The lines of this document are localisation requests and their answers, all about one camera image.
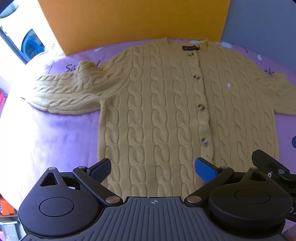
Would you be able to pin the purple printed bed sheet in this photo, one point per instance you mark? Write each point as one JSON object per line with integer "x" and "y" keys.
{"x": 39, "y": 151}

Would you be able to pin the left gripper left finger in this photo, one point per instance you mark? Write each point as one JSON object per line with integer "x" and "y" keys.
{"x": 91, "y": 178}

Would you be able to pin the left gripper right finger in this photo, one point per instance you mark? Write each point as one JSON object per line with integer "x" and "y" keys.
{"x": 212, "y": 176}

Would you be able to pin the grey headboard panel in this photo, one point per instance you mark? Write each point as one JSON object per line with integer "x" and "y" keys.
{"x": 265, "y": 27}

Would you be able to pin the orange headboard panel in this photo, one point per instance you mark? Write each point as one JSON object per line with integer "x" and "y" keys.
{"x": 82, "y": 25}

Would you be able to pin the yellow cable knit cardigan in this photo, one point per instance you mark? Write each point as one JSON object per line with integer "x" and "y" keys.
{"x": 163, "y": 104}

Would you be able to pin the blue round basin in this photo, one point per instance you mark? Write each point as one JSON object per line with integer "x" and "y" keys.
{"x": 32, "y": 45}

